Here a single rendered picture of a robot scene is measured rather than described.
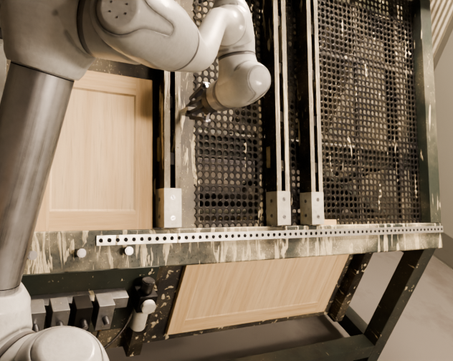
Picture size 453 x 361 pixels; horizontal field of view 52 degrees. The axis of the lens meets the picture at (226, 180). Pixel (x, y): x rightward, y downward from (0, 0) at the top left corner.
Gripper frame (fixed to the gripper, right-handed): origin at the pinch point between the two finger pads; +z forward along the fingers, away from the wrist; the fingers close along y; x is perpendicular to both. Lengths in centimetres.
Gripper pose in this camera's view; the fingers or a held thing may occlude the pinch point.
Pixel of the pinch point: (186, 111)
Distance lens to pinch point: 154.9
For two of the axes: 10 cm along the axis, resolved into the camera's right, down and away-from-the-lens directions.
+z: -5.2, 0.8, 8.5
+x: -8.6, -0.3, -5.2
